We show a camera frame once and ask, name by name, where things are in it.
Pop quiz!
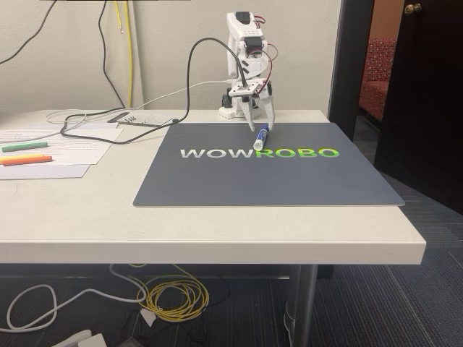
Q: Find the blue capped whiteboard marker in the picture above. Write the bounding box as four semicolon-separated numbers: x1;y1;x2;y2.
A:
252;124;271;152

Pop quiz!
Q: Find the orange marker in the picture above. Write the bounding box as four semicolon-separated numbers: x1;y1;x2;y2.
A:
1;155;53;167

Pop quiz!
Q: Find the green marker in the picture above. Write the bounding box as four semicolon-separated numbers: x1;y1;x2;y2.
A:
1;141;48;153

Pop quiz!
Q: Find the dark grey WOWROBO mat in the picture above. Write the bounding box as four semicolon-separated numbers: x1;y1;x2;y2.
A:
132;121;405;208

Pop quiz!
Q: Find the black and white grid card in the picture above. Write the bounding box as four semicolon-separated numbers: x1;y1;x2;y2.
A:
107;111;174;128

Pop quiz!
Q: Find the red patterned chair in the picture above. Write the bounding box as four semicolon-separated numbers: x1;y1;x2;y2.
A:
358;35;397;122

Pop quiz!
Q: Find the white printed paper sheet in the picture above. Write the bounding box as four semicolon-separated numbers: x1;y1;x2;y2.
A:
0;163;91;181
0;137;119;166
0;122;124;145

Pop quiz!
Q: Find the dark wooden door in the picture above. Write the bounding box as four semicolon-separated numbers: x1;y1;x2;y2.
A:
374;0;463;214

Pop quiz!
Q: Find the grey metal table leg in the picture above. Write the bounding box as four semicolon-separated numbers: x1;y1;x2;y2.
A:
284;264;319;347

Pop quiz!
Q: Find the white power adapter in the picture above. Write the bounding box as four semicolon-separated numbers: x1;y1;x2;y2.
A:
54;329;106;347

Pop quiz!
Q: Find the black camera cable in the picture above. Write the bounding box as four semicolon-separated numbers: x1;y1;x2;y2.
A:
60;0;251;145

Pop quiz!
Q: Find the white cable on table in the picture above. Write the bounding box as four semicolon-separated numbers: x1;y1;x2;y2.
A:
0;77;232;142

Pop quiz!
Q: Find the dark door frame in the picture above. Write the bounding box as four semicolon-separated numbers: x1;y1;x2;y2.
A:
327;0;375;140

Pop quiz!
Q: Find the yellow wall cable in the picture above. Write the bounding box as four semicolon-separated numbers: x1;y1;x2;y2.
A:
114;0;133;109

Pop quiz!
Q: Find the coiled yellow floor cable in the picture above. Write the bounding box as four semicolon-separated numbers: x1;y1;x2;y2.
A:
128;262;210;322

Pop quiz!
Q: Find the dark grey wall cable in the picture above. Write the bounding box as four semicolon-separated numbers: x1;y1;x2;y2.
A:
0;0;59;65

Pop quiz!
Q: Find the white floor cable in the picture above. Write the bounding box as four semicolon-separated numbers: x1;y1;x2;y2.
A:
6;263;148;332

